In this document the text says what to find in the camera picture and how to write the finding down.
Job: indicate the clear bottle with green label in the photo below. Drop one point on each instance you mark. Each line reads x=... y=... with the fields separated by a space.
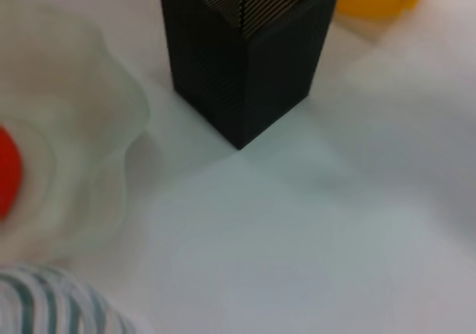
x=56 y=304

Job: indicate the black mesh pen holder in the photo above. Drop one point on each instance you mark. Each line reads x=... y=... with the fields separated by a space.
x=230 y=70

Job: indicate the pale green glass fruit plate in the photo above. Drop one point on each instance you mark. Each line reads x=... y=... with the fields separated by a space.
x=74 y=107

